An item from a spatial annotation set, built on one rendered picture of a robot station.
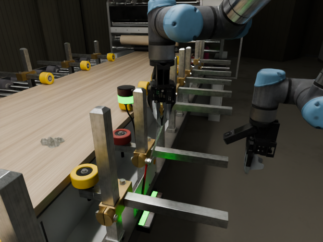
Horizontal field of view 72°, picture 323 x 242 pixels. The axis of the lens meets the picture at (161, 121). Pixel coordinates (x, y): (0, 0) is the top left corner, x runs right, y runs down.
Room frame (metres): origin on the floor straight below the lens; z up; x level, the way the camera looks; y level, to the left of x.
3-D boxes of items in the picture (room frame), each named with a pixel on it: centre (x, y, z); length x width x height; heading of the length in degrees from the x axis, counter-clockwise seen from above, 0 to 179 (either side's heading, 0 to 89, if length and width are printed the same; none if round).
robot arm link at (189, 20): (0.56, -0.05, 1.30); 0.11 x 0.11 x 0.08; 21
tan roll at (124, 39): (3.13, -0.03, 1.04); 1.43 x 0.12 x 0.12; 74
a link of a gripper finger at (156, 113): (0.65, 0.01, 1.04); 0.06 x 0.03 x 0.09; 5
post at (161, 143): (0.95, 0.01, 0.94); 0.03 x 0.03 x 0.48; 74
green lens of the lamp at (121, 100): (0.72, 0.12, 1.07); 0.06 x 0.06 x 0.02
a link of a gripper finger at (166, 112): (0.65, -0.02, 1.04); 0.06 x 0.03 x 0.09; 5
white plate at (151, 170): (0.68, 0.06, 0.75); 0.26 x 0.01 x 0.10; 164
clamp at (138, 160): (0.73, 0.07, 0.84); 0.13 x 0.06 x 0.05; 164
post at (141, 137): (0.71, 0.07, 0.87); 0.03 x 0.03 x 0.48; 74
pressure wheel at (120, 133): (0.78, 0.16, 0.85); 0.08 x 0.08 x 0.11
